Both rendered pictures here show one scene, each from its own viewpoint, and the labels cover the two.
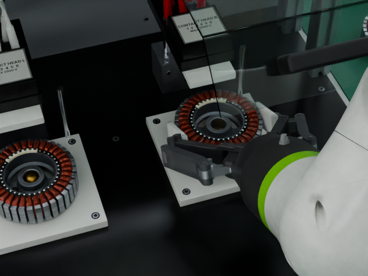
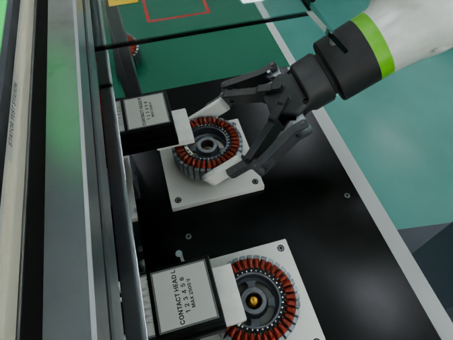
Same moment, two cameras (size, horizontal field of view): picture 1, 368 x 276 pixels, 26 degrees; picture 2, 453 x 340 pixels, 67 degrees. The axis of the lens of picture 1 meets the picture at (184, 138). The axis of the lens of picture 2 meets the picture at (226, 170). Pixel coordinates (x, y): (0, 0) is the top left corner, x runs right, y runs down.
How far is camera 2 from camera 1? 0.77 m
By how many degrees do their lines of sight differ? 50
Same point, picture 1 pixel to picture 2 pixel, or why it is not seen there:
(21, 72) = (194, 272)
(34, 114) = (226, 273)
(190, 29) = (150, 117)
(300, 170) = (397, 14)
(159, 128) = (187, 198)
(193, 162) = (292, 136)
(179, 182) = (245, 185)
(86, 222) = (288, 255)
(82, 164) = (223, 261)
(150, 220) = (277, 210)
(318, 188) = not seen: outside the picture
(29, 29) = not seen: hidden behind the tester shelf
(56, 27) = not seen: hidden behind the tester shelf
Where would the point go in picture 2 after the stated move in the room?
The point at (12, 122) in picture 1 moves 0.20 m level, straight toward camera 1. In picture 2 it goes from (236, 297) to (408, 249)
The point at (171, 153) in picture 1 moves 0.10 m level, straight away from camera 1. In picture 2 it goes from (269, 158) to (196, 156)
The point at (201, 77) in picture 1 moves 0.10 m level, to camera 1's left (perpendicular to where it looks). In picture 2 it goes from (187, 129) to (178, 191)
